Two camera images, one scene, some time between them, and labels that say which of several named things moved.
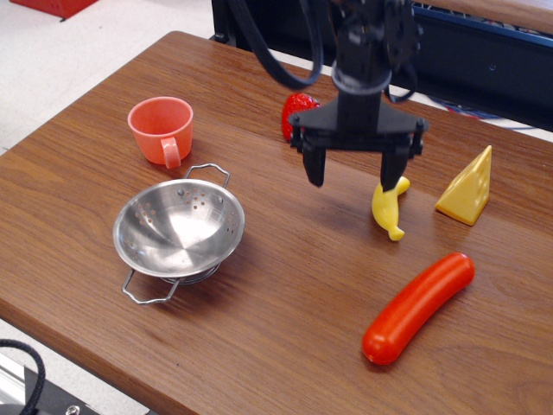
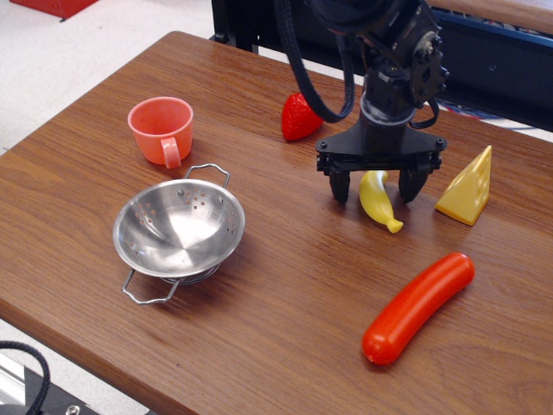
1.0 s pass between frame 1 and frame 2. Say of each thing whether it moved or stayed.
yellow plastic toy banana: moved
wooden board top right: stayed
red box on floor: stayed
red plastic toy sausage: stayed
